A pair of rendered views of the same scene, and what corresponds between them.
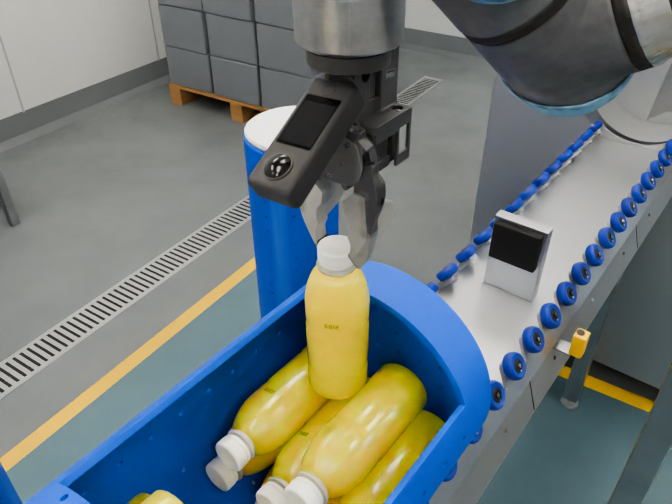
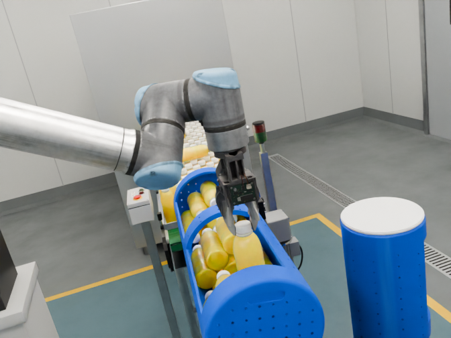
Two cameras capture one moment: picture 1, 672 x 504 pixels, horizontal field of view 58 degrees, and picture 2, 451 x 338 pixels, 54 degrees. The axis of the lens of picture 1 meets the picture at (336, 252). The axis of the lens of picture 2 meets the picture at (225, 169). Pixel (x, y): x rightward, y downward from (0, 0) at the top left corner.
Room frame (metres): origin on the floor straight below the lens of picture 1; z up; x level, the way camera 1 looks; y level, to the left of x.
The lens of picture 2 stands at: (1.15, -0.67, 1.78)
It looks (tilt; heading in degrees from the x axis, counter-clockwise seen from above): 19 degrees down; 135
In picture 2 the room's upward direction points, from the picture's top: 11 degrees counter-clockwise
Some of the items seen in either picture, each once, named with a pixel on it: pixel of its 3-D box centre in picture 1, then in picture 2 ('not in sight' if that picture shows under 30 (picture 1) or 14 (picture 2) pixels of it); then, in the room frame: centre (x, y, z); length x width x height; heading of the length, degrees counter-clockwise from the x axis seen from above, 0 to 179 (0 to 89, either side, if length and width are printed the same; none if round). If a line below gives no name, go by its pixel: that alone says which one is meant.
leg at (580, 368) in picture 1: (591, 337); not in sight; (1.41, -0.81, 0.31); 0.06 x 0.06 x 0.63; 52
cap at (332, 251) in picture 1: (336, 250); (242, 226); (0.50, 0.00, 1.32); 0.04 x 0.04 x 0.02
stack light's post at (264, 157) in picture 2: not in sight; (278, 245); (-0.23, 1.00, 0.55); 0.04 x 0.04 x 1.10; 52
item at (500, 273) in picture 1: (514, 258); not in sight; (0.90, -0.33, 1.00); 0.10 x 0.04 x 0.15; 52
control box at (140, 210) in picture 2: not in sight; (140, 204); (-0.49, 0.38, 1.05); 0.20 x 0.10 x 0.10; 142
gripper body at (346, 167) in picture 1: (353, 111); (235, 174); (0.52, -0.02, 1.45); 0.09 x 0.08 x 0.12; 143
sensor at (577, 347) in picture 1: (563, 336); not in sight; (0.78, -0.40, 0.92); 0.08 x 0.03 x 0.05; 52
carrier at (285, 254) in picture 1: (305, 270); not in sight; (1.41, 0.09, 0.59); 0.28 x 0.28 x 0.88
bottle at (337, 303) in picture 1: (337, 323); (250, 263); (0.50, 0.00, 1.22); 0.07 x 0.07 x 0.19
